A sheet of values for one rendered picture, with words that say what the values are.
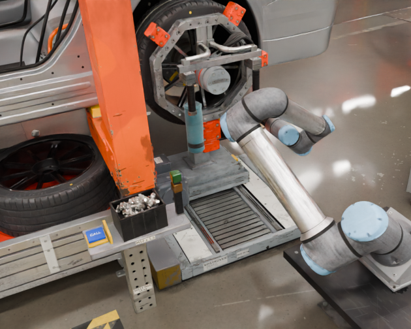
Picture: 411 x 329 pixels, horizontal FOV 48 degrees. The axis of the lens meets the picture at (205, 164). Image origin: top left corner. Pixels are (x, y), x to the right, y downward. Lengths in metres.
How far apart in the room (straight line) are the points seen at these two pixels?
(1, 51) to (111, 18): 1.42
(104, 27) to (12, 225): 1.08
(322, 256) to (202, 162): 1.21
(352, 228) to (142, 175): 0.90
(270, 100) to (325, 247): 0.58
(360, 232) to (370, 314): 0.32
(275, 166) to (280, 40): 1.11
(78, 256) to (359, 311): 1.26
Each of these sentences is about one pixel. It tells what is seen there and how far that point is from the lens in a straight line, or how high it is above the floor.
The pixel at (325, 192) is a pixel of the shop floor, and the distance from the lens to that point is 2.92.
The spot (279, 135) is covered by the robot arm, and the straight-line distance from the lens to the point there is 2.19.
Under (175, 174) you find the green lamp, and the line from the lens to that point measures 1.88.
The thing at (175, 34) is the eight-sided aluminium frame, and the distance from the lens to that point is 2.24.
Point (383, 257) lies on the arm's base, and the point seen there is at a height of 0.44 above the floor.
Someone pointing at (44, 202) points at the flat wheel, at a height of 0.48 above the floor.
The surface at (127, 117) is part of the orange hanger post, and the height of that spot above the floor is 0.89.
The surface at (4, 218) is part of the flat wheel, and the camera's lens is 2.36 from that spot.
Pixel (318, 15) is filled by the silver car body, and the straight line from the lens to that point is 2.81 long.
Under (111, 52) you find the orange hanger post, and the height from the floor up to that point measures 1.16.
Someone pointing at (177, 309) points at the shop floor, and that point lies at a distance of 2.22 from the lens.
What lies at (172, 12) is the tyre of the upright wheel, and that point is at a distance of 2.31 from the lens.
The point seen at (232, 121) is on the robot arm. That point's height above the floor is 0.88.
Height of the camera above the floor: 1.67
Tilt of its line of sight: 32 degrees down
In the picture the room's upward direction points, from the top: 4 degrees counter-clockwise
